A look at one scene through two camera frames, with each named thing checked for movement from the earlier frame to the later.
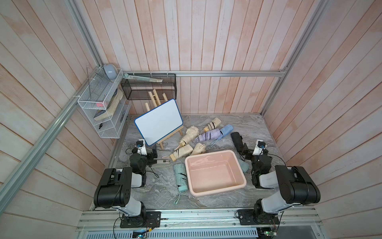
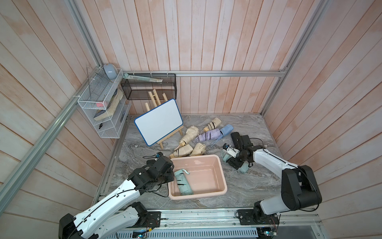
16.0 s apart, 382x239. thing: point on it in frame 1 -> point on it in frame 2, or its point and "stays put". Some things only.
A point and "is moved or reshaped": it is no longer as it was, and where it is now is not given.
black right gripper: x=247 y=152 -> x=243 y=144
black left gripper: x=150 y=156 -> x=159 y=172
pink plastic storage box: x=214 y=172 is moved or reshaped
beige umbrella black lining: x=200 y=148 stays put
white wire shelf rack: x=105 y=103 stays put
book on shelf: x=108 y=112 stays put
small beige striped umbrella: x=214 y=123 stays put
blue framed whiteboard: x=157 y=123 stays put
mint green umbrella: x=181 y=179 is moved or reshaped
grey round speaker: x=111 y=70 stays put
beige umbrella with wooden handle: x=191 y=132 stays put
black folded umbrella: x=238 y=141 stays put
